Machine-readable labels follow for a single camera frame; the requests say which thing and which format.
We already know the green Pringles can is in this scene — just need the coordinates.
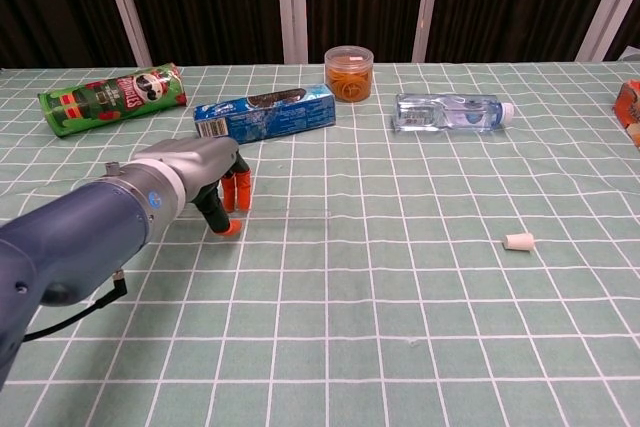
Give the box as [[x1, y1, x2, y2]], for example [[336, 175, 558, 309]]
[[38, 62, 188, 139]]

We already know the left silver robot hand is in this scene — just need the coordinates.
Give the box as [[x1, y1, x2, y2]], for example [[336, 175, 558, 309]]
[[132, 136, 254, 238]]

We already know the orange carton box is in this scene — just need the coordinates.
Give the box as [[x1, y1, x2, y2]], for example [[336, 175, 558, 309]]
[[612, 78, 640, 149]]

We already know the white tube cap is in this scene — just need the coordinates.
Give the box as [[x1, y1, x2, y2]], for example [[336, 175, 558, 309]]
[[502, 232, 535, 252]]

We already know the clear jar of rubber bands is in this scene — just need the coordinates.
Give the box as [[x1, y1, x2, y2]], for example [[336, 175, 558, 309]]
[[323, 45, 376, 103]]

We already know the green checked tablecloth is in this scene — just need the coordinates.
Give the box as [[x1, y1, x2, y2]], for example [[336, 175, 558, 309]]
[[0, 62, 640, 427]]

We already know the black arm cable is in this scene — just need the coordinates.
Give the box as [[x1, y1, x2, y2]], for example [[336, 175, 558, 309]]
[[22, 271, 129, 343]]

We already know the white metal frame post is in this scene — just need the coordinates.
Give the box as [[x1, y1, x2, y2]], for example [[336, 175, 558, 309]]
[[275, 0, 309, 66], [412, 0, 445, 64], [97, 0, 153, 68], [574, 0, 640, 63]]

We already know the clear plastic water bottle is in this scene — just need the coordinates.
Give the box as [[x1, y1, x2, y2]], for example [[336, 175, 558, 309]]
[[391, 92, 516, 134]]

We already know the clear glass test tube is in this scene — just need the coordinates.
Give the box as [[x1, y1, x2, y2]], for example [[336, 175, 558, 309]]
[[239, 208, 331, 221]]

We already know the blue Oreo cookie box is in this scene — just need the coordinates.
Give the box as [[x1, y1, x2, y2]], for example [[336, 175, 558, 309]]
[[193, 85, 337, 144]]

